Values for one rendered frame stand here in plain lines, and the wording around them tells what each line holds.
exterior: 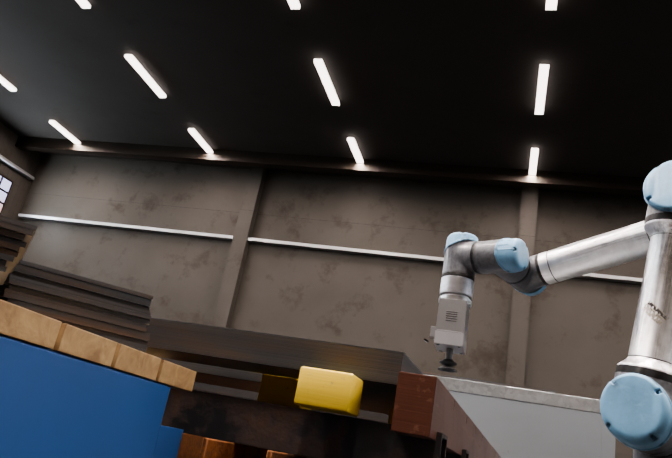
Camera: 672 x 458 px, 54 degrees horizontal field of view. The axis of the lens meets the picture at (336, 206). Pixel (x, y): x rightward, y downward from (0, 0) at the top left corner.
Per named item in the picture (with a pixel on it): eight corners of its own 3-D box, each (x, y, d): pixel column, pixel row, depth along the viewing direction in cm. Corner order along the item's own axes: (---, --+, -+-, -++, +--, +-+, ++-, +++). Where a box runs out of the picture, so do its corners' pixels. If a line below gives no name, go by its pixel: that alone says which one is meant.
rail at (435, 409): (390, 430, 67) (399, 371, 69) (486, 475, 210) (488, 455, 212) (429, 437, 66) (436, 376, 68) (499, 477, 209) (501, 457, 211)
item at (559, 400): (242, 358, 248) (244, 347, 249) (293, 382, 301) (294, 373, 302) (616, 415, 207) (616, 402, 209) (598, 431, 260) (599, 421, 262)
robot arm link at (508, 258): (537, 249, 151) (494, 253, 158) (516, 231, 144) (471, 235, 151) (535, 282, 148) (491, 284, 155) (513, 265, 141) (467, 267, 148)
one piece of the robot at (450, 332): (432, 292, 158) (423, 360, 152) (428, 280, 150) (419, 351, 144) (474, 296, 155) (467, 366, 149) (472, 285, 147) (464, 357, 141)
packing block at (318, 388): (292, 403, 69) (300, 365, 71) (307, 408, 74) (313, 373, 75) (347, 412, 68) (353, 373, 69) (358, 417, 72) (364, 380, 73)
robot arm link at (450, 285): (439, 273, 150) (443, 284, 158) (437, 293, 149) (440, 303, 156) (473, 277, 148) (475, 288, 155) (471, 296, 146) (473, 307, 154)
